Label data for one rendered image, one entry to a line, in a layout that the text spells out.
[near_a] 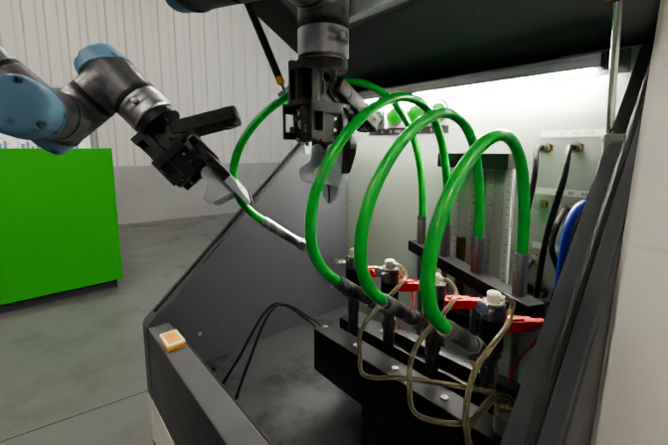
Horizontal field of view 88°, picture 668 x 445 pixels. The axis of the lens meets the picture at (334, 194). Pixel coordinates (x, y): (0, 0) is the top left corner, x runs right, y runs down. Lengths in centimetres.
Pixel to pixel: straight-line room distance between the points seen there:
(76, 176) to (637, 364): 362
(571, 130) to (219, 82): 692
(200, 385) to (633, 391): 52
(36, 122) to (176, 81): 661
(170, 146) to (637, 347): 63
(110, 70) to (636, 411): 78
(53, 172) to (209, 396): 321
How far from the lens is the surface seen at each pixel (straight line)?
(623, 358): 44
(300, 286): 96
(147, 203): 697
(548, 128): 72
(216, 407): 57
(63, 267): 379
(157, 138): 65
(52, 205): 368
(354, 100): 55
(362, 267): 37
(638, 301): 44
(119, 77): 68
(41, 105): 55
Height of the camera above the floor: 130
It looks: 8 degrees down
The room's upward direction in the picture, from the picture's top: straight up
